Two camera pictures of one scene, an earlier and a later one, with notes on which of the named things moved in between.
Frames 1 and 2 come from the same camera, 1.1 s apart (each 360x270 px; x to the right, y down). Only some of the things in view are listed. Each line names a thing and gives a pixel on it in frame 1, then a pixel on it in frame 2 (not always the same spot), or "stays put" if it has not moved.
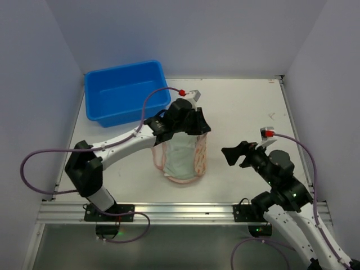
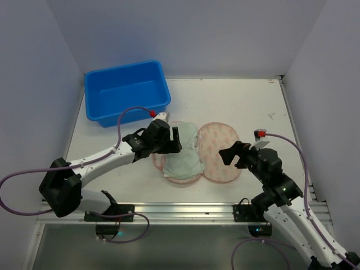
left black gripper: x=194 y=124 → x=167 y=141
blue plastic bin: x=115 y=95 stays put
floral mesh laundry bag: x=183 y=158 → x=212 y=138
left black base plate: x=93 y=214 stays put
